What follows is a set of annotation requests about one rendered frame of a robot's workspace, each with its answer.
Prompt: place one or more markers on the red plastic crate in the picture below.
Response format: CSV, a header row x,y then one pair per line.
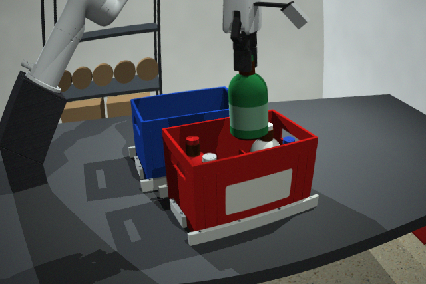
x,y
234,186

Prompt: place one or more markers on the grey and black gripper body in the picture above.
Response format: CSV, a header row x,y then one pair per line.
x,y
250,15

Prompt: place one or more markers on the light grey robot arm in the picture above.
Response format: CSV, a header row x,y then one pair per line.
x,y
69,28

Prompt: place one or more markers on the white bottle with brown label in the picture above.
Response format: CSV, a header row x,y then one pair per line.
x,y
266,142

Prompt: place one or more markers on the blue bottle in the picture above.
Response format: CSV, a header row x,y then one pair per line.
x,y
288,139

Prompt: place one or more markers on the blue plastic crate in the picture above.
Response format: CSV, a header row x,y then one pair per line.
x,y
168,110

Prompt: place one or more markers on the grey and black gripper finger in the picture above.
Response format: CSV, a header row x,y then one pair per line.
x,y
253,46
241,47

